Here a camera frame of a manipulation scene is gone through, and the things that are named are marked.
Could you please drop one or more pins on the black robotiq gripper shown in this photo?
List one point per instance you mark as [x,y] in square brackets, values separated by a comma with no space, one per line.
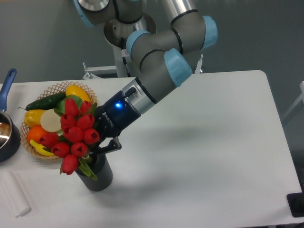
[111,118]

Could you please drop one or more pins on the red tulip bouquet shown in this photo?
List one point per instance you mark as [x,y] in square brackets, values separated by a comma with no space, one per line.
[79,136]

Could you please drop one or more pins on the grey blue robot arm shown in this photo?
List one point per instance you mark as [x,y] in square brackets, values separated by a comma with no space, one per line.
[125,23]

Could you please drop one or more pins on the dark grey ribbed vase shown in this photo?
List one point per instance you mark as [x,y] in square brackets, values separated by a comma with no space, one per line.
[102,171]

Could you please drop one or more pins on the green leafy vegetable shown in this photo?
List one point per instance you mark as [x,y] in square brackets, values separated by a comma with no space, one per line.
[60,107]

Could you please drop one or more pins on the yellow squash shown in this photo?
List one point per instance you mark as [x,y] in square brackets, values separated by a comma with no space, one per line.
[77,91]

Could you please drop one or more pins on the cream round disc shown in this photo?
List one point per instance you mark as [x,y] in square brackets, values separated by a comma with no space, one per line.
[50,121]

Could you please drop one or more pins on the yellow banana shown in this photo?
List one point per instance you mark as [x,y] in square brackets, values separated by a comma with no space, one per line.
[40,148]

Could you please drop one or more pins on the green cucumber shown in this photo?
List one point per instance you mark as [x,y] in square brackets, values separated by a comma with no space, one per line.
[45,103]

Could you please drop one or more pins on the woven wicker basket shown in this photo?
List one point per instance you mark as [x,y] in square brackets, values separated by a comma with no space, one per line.
[54,89]

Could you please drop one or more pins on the orange fruit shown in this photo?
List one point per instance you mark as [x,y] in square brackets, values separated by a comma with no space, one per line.
[35,133]

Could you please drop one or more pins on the yellow bell pepper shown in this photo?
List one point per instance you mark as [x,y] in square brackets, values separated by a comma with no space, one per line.
[32,117]

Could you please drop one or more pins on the white folded cloth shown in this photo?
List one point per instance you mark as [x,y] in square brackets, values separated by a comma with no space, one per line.
[15,195]

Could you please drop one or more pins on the black device at table edge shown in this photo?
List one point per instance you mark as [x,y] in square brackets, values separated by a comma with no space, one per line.
[296,204]

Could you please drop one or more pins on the dark pot with blue handle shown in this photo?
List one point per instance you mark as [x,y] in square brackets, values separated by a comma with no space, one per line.
[9,133]

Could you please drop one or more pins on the white frame at right edge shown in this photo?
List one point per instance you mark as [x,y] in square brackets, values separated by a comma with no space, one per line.
[297,104]

